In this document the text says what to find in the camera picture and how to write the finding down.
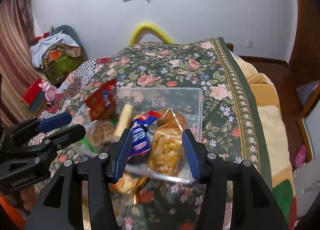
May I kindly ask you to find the white cabinet with hearts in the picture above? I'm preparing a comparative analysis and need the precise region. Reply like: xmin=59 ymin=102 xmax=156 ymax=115
xmin=294 ymin=108 xmax=319 ymax=217

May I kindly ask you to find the floral green bedspread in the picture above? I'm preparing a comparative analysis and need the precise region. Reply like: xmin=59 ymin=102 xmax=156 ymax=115
xmin=32 ymin=37 xmax=273 ymax=230

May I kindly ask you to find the striped pink curtain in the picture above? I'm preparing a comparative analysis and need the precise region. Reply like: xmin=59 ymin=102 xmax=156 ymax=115
xmin=1 ymin=0 xmax=42 ymax=127

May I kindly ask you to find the blue snack packet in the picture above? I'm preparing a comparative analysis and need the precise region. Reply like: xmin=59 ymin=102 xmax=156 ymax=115
xmin=128 ymin=111 xmax=161 ymax=160

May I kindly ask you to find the pink plush toy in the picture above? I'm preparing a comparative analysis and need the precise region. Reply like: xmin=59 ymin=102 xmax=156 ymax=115
xmin=39 ymin=80 xmax=57 ymax=103

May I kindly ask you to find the beige fleece blanket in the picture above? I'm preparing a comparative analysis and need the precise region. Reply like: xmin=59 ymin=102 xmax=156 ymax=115
xmin=232 ymin=54 xmax=297 ymax=229

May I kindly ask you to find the orange snack in bin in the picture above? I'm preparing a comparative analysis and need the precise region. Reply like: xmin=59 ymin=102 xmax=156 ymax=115
xmin=157 ymin=108 xmax=187 ymax=131

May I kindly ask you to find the green-label snack packet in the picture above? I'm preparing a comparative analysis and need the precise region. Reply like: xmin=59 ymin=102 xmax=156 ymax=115
xmin=82 ymin=120 xmax=116 ymax=153

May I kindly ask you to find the clear plastic storage bin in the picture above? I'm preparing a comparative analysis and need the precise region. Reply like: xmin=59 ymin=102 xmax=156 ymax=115
xmin=85 ymin=85 xmax=203 ymax=184

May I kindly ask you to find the yellow puffed snack bag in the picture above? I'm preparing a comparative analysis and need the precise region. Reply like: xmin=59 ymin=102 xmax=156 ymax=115
xmin=147 ymin=127 xmax=182 ymax=176

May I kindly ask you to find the patchwork checkered quilt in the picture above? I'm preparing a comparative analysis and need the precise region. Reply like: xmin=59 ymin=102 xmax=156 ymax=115
xmin=27 ymin=57 xmax=112 ymax=145

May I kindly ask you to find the red snack bag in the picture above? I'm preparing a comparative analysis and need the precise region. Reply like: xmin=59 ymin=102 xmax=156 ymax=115
xmin=85 ymin=79 xmax=117 ymax=121

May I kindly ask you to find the brown wooden door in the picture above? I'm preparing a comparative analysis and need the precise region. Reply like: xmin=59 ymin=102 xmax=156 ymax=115
xmin=288 ymin=0 xmax=320 ymax=90

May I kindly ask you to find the yellow curved bed rail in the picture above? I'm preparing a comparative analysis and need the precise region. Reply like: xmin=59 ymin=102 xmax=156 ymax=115
xmin=129 ymin=22 xmax=175 ymax=46

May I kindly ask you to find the pile of clothes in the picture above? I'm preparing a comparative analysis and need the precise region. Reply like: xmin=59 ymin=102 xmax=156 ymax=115
xmin=29 ymin=25 xmax=84 ymax=85

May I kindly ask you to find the person's left hand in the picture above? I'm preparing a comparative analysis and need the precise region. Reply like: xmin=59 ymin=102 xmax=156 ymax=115
xmin=20 ymin=186 xmax=37 ymax=211

